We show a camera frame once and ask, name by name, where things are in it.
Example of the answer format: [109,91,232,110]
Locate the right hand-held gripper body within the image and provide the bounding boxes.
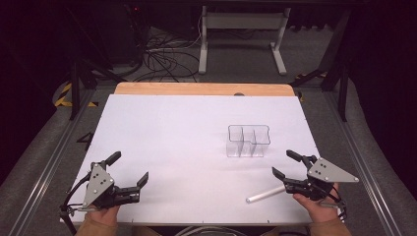
[283,155,360,202]

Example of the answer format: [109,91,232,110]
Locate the white tube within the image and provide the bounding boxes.
[245,185,287,205]

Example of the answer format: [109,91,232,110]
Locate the clear plastic divided organizer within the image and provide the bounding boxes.
[225,124,271,158]

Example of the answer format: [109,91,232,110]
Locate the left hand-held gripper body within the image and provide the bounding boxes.
[82,160,142,210]

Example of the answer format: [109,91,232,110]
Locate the left hand-held gripper cable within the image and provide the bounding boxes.
[59,172,93,236]

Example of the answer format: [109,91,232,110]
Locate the person's left hand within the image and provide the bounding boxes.
[86,205,121,228]

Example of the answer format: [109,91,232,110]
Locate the right hand-held gripper cable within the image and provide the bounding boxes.
[319,191,348,224]

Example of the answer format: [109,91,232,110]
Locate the grey cables under table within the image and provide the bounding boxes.
[174,224,248,236]

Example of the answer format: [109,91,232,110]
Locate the black equipment cabinet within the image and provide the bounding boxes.
[97,0,146,67]

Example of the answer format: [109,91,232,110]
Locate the yellow black hazard tape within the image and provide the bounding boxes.
[53,82,99,108]

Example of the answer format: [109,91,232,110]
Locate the black metal stand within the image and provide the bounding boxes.
[289,9,351,123]
[65,57,127,121]

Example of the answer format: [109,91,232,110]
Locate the hand-held gripper cable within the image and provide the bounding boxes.
[59,172,93,236]
[319,191,348,224]

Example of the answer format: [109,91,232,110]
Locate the white table cover sheet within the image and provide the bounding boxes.
[63,93,328,227]

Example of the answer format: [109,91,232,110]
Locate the tangle of black floor cables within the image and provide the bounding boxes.
[131,19,203,84]

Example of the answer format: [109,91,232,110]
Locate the aluminium floor rail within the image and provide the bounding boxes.
[8,89,96,236]
[323,91,408,236]

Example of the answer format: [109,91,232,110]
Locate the white metal stand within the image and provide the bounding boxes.
[198,5,292,77]

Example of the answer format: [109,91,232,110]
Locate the person's right hand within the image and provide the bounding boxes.
[292,182,342,225]

